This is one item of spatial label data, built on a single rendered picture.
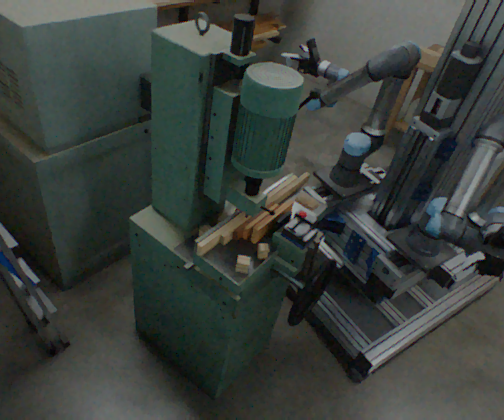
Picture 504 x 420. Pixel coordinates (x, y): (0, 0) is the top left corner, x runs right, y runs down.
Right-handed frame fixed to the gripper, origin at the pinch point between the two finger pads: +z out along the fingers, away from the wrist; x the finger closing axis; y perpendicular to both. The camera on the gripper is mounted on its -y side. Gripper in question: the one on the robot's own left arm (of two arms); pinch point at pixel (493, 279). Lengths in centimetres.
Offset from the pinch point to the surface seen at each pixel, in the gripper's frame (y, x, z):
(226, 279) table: 25, 72, 17
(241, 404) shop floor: 116, 68, 11
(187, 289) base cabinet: 46, 93, 13
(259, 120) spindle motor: -26, 71, 0
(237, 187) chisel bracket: 6, 83, -7
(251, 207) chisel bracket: 9, 75, -4
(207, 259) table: 23, 81, 14
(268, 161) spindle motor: -12, 69, -2
